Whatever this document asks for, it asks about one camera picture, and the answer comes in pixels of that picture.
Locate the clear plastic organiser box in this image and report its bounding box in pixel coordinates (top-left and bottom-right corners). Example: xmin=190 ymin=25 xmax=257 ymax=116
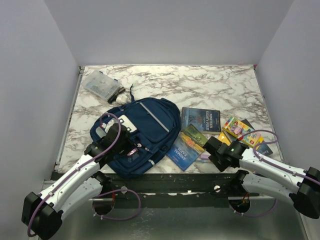
xmin=81 ymin=70 xmax=125 ymax=104

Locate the yellow notebook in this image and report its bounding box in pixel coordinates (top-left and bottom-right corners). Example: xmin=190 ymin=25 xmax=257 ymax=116
xmin=218 ymin=130 xmax=235 ymax=146

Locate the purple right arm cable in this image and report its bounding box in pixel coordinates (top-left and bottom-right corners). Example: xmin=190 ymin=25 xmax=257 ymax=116
xmin=229 ymin=129 xmax=311 ymax=218

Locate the aluminium extrusion rail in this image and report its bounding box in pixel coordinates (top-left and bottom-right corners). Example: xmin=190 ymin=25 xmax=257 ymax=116
xmin=40 ymin=173 xmax=299 ymax=205

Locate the colourful children's book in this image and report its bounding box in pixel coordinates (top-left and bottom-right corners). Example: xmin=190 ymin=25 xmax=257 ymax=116
xmin=222 ymin=116 xmax=264 ymax=147

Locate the navy blue student backpack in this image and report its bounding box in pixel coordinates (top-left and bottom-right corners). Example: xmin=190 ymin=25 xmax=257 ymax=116
xmin=89 ymin=97 xmax=181 ymax=179

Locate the black mounting base plate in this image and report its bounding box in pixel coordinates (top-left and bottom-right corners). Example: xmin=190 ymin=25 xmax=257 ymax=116
xmin=49 ymin=169 xmax=276 ymax=210

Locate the white cylindrical object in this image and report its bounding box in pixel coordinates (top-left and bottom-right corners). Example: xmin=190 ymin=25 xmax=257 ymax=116
xmin=115 ymin=94 xmax=128 ymax=105

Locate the blue white pen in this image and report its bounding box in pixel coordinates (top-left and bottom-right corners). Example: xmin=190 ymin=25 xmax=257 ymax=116
xmin=195 ymin=159 xmax=212 ymax=164

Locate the blue picture book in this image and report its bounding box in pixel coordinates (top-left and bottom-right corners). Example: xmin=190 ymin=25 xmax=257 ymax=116
xmin=256 ymin=141 xmax=273 ymax=156

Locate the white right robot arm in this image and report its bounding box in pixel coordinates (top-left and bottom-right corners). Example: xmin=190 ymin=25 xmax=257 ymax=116
xmin=204 ymin=137 xmax=320 ymax=219

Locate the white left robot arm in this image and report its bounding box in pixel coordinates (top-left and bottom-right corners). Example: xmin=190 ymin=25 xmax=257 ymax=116
xmin=21 ymin=123 xmax=137 ymax=240

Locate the purple highlighter marker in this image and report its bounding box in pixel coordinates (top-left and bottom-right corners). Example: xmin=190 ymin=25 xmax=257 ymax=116
xmin=200 ymin=154 xmax=209 ymax=160

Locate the Nineteen Eighty-Four book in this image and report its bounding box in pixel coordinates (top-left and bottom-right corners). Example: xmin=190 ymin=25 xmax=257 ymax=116
xmin=181 ymin=107 xmax=222 ymax=135

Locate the Animal Farm book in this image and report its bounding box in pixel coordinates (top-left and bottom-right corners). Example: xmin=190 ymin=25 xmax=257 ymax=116
xmin=166 ymin=124 xmax=208 ymax=171

